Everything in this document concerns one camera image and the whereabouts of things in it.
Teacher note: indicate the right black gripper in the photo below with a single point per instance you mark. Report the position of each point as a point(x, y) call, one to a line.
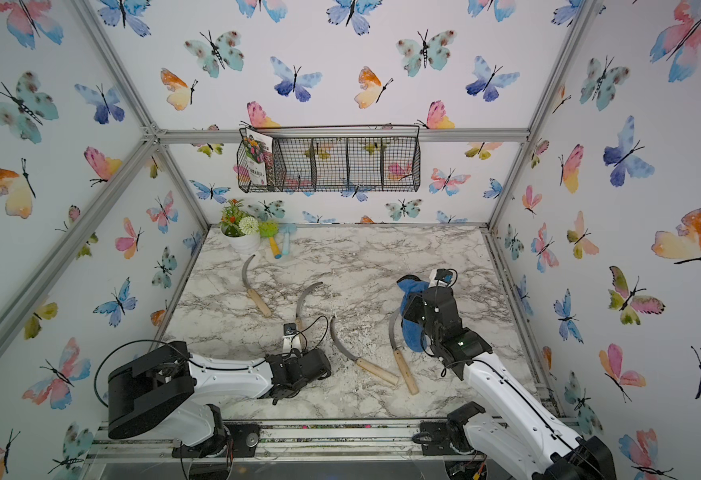
point(421, 300)

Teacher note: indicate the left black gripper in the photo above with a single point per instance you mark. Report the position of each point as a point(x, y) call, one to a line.
point(283, 362)

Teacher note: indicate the sickle wooden handle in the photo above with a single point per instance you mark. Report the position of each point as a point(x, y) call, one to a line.
point(362, 363)
point(251, 291)
point(408, 377)
point(300, 303)

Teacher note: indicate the blue rag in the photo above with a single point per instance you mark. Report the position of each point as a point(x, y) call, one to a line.
point(412, 315)

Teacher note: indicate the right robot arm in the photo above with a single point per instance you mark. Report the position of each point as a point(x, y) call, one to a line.
point(559, 451)

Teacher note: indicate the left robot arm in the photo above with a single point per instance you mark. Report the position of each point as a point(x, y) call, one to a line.
point(162, 391)

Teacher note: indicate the light blue toy tool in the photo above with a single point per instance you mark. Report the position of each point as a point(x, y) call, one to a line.
point(288, 230)

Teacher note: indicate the green yellow toy brush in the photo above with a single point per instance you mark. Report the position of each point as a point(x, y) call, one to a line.
point(269, 231)

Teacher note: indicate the potted artificial plant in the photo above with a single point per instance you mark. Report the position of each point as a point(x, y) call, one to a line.
point(241, 228)

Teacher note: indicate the colourful booklet in basket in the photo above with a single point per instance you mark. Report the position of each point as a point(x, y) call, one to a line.
point(257, 156)

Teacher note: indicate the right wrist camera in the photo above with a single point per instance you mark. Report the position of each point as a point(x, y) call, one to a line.
point(443, 278)

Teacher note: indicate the aluminium front rail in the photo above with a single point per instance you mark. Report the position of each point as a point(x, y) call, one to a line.
point(316, 440)

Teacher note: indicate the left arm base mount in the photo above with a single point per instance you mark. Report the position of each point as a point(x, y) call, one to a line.
point(231, 440)

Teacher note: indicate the black wire basket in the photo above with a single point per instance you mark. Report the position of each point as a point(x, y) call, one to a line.
point(336, 159)

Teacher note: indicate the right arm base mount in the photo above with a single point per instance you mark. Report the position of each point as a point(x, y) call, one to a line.
point(448, 437)

